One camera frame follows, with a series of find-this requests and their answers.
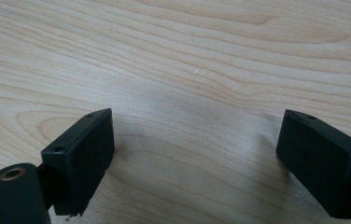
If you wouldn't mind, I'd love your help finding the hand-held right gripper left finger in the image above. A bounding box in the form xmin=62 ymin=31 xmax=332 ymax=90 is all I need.
xmin=40 ymin=107 xmax=116 ymax=217

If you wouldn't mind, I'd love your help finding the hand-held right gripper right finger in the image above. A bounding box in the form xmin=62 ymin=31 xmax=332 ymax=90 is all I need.
xmin=275 ymin=108 xmax=351 ymax=220

